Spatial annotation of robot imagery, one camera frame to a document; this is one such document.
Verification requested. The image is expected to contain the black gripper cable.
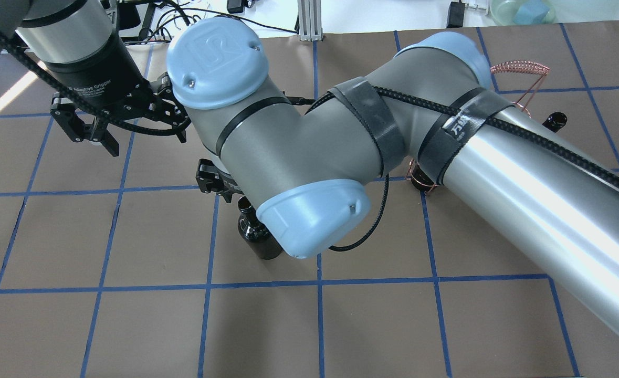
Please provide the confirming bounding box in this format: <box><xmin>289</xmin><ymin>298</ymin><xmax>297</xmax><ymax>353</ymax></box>
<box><xmin>304</xmin><ymin>87</ymin><xmax>619</xmax><ymax>253</ymax></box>

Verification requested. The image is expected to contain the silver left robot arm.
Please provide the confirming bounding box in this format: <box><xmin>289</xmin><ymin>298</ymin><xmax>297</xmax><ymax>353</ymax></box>
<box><xmin>0</xmin><ymin>1</ymin><xmax>190</xmax><ymax>157</ymax></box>

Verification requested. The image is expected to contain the aluminium frame post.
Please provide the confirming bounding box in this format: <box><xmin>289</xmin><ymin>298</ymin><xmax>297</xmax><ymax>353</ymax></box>
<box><xmin>297</xmin><ymin>0</ymin><xmax>324</xmax><ymax>41</ymax></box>

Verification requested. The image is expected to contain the blue foam block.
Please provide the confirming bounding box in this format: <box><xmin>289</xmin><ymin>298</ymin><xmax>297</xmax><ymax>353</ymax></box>
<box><xmin>512</xmin><ymin>1</ymin><xmax>551</xmax><ymax>25</ymax></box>

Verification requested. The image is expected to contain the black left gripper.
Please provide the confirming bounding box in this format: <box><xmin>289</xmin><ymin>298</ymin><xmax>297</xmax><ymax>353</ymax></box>
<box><xmin>45</xmin><ymin>36</ymin><xmax>189</xmax><ymax>157</ymax></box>

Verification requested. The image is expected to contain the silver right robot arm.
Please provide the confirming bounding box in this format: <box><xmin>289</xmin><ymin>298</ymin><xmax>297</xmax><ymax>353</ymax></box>
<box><xmin>166</xmin><ymin>17</ymin><xmax>619</xmax><ymax>335</ymax></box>

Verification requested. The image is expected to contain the green glass plate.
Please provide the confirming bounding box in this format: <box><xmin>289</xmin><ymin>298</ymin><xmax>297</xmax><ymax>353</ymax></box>
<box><xmin>488</xmin><ymin>1</ymin><xmax>556</xmax><ymax>26</ymax></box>

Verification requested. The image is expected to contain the black power adapter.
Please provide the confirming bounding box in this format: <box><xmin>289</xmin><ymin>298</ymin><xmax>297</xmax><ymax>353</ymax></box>
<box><xmin>446</xmin><ymin>1</ymin><xmax>466</xmax><ymax>29</ymax></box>

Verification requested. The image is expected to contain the dark wine bottle in basket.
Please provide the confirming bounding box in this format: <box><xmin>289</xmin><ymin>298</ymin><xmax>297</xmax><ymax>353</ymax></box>
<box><xmin>407</xmin><ymin>160</ymin><xmax>439</xmax><ymax>194</ymax></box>

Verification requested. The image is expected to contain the dark wine bottle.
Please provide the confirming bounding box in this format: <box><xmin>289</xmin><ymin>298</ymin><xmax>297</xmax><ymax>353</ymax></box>
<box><xmin>407</xmin><ymin>160</ymin><xmax>439</xmax><ymax>194</ymax></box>
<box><xmin>237</xmin><ymin>196</ymin><xmax>283</xmax><ymax>260</ymax></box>

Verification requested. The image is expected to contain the copper wire wine basket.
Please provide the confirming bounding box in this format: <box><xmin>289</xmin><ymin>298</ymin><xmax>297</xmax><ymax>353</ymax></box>
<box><xmin>405</xmin><ymin>60</ymin><xmax>551</xmax><ymax>182</ymax></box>

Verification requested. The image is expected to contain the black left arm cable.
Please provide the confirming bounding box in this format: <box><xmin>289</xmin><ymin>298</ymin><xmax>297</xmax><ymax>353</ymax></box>
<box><xmin>0</xmin><ymin>10</ymin><xmax>192</xmax><ymax>136</ymax></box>

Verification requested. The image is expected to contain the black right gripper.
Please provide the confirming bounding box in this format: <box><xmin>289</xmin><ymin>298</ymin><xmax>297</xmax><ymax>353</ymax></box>
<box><xmin>195</xmin><ymin>159</ymin><xmax>243</xmax><ymax>203</ymax></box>

